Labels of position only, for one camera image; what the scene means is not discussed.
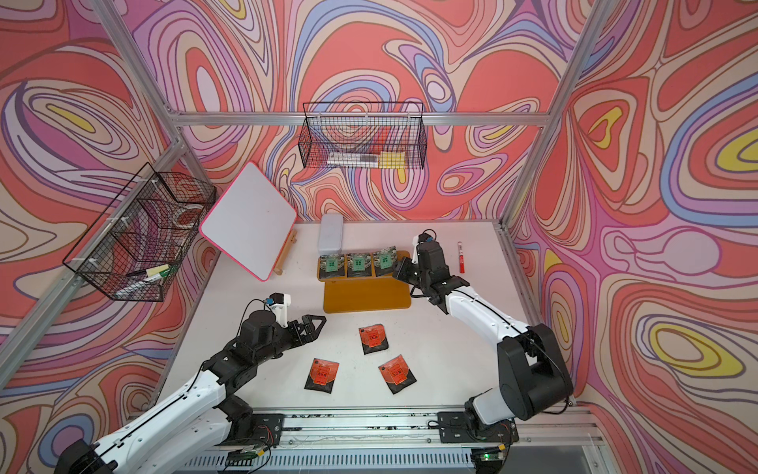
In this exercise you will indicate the white board with pink edge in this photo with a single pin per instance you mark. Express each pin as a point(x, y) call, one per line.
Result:
point(250, 222)

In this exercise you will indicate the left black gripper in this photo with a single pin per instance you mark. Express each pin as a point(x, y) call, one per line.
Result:
point(310, 335)

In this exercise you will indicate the black wire basket wall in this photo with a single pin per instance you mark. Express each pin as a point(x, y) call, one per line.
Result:
point(339, 134)
point(156, 217)

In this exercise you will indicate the black wire basket back wall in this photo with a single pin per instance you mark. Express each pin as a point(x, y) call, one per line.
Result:
point(339, 134)

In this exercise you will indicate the black wire basket left wall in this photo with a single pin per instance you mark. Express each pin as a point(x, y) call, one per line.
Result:
point(156, 217)

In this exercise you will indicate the green yellow markers in basket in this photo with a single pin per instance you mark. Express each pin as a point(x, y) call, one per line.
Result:
point(146, 274)

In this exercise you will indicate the yellow sticky notes in basket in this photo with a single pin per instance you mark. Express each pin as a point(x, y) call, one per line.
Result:
point(392, 160)

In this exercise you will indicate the white plastic box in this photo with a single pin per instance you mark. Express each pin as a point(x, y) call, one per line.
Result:
point(331, 234)

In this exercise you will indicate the red tea bag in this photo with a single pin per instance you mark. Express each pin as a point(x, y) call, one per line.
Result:
point(373, 339)
point(397, 374)
point(322, 376)

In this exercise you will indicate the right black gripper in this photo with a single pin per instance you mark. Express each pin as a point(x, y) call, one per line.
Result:
point(402, 272)

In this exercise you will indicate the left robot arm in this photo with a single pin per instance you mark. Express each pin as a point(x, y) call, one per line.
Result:
point(202, 412)

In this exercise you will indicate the yellow wooden two-tier shelf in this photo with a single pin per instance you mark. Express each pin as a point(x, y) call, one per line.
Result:
point(348, 295)

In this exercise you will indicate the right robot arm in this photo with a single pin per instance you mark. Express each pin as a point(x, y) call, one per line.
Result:
point(532, 376)

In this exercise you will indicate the wooden easel stand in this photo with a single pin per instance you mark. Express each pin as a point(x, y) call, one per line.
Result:
point(291, 239)

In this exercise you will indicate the red marker pen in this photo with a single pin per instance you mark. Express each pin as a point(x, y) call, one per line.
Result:
point(461, 258)

